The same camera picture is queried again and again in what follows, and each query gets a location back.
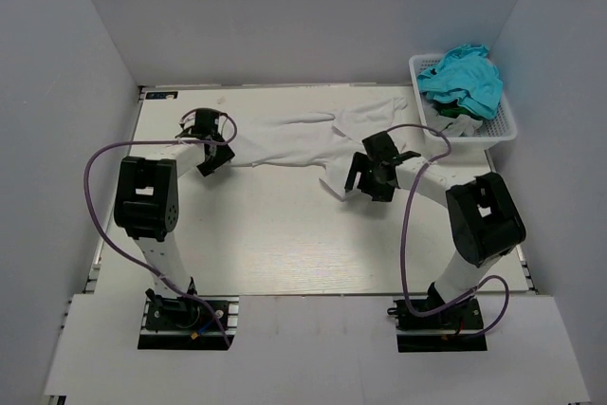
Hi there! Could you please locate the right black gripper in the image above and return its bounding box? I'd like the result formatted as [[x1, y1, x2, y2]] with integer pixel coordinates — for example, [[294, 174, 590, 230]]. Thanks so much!
[[345, 152, 396, 203]]

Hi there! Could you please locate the white t-shirt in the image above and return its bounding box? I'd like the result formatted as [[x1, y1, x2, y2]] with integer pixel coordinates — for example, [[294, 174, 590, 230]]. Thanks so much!
[[230, 96, 409, 200]]

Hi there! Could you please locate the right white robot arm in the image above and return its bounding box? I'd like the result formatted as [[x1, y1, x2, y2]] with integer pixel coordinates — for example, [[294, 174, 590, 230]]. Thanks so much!
[[344, 131, 526, 328]]

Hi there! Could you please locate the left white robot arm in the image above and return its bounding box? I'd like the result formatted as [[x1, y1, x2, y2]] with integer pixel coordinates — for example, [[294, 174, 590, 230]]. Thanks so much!
[[114, 108, 235, 328]]

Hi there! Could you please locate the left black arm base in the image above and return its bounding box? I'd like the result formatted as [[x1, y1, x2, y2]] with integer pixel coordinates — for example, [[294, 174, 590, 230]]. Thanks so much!
[[138, 297, 239, 351]]

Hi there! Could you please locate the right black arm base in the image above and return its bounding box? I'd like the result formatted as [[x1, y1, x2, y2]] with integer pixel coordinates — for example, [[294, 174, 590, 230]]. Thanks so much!
[[387, 298, 487, 354]]

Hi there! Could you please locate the dark label sticker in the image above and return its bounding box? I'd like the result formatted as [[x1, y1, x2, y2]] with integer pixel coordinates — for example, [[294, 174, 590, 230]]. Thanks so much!
[[144, 91, 178, 100]]

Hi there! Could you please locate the green cloth in basket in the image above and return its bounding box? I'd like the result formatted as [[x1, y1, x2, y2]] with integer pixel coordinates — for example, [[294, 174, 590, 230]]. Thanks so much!
[[434, 103, 477, 119]]

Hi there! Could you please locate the grey white cloth in basket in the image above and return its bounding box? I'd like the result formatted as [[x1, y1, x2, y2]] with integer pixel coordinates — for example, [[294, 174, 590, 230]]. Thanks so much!
[[423, 104, 484, 138]]

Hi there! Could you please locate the cyan t-shirt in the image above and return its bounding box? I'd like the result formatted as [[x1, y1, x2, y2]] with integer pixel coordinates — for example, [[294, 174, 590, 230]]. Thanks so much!
[[416, 44, 503, 120]]

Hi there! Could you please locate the white plastic basket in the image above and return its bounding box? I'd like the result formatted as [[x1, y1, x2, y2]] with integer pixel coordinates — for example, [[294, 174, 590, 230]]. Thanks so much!
[[409, 53, 518, 154]]

